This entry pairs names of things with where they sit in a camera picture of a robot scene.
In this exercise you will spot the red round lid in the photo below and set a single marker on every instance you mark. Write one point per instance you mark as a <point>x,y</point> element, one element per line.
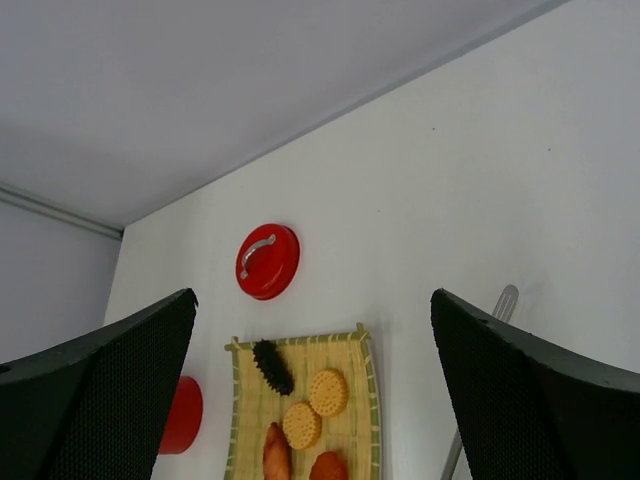
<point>267,261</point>

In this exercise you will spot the orange fried roll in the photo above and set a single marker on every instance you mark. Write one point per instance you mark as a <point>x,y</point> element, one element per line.
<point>276,455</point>

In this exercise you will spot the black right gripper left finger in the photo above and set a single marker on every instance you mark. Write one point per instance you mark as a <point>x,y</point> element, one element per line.
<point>96,407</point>

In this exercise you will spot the round yellow biscuit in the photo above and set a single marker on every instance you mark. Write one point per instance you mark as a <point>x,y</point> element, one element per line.
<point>302,426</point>
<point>329,393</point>

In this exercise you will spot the woven bamboo mat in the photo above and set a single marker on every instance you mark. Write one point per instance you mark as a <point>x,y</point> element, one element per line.
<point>355,434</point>

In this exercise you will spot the red cylindrical container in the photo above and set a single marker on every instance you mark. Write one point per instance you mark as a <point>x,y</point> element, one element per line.
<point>185,417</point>

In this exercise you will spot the red chicken wing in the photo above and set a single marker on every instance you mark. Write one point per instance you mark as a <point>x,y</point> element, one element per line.
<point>329,466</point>

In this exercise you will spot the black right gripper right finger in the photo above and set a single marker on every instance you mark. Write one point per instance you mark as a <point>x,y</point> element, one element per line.
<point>529,409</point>

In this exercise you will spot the black sea cucumber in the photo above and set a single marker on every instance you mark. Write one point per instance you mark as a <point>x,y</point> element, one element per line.
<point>273,367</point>

